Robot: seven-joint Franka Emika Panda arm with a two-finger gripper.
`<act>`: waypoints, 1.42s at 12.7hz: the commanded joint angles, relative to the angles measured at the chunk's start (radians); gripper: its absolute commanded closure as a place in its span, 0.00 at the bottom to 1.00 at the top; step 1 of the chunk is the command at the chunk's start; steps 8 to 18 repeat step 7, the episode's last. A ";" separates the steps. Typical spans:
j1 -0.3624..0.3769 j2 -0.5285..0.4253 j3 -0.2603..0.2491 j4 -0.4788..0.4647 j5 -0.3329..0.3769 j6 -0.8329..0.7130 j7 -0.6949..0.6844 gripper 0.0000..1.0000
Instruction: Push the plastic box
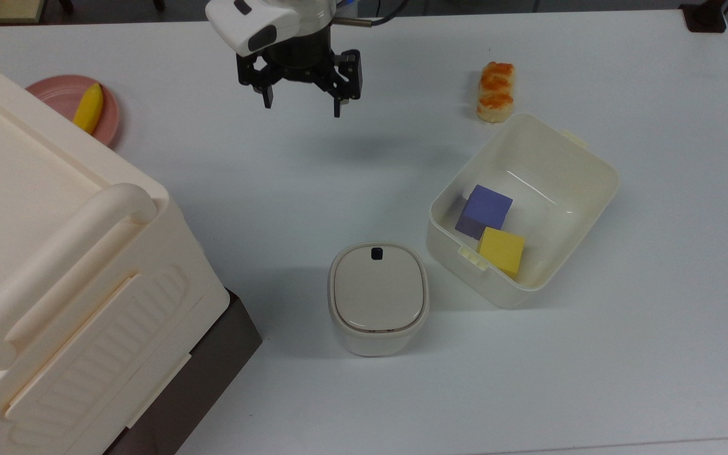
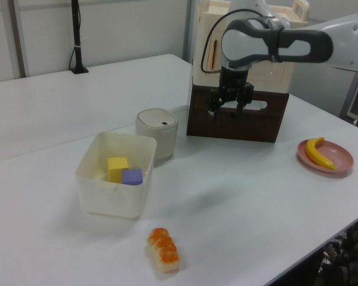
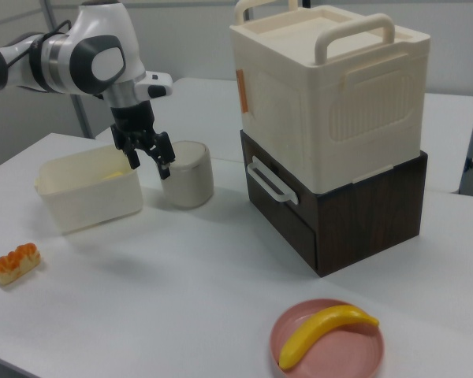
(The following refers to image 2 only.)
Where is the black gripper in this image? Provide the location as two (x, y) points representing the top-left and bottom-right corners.
(207, 66), (255, 122)

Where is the cream plastic box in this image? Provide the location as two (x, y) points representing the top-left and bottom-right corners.
(74, 131), (158, 220)

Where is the dark brown wooden crate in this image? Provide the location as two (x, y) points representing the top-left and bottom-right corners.
(186, 83), (291, 144)

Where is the cream plastic cabinet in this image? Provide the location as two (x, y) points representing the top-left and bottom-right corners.
(191, 0), (311, 94)

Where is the small cream lidded bin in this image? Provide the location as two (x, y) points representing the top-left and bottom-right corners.
(135, 107), (179, 162)

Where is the yellow banana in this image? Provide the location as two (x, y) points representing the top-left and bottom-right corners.
(304, 136), (337, 171)

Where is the pink plate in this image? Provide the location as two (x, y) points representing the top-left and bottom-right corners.
(297, 139), (355, 179)

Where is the purple cube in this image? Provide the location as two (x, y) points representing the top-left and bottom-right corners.
(121, 168), (144, 186)

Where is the yellow cube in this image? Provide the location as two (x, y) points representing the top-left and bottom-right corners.
(107, 156), (129, 184)

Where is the black pole stand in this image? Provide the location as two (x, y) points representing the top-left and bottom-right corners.
(69, 0), (90, 74)

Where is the orange white toy sushi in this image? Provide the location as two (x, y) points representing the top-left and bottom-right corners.
(146, 227), (181, 273)

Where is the black mesh chair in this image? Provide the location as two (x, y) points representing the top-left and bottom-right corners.
(314, 219), (358, 286)

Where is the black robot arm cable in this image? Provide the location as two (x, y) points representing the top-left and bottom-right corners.
(200, 8), (276, 74)

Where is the grey metal frame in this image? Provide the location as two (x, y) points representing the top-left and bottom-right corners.
(339, 70), (358, 133)

